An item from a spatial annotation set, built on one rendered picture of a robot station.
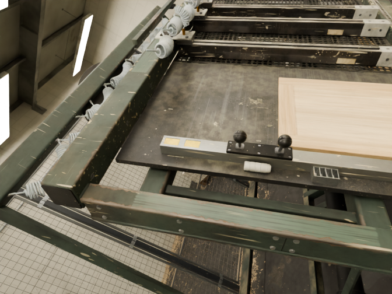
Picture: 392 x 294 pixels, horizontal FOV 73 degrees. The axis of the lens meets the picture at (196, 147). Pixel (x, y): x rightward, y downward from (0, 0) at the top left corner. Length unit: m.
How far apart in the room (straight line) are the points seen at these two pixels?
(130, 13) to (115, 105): 6.14
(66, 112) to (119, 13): 5.82
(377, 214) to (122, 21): 6.86
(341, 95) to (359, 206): 0.49
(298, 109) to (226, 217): 0.56
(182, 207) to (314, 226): 0.32
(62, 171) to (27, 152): 0.56
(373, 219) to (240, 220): 0.38
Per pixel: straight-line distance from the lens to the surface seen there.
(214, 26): 1.76
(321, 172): 0.88
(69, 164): 0.83
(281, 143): 0.73
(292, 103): 1.11
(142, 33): 1.10
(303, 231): 0.70
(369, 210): 0.91
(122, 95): 1.04
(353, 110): 1.15
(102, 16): 7.45
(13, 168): 1.32
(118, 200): 0.75
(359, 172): 0.90
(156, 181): 0.88
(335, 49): 1.45
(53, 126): 1.45
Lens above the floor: 1.78
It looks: 12 degrees down
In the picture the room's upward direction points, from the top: 61 degrees counter-clockwise
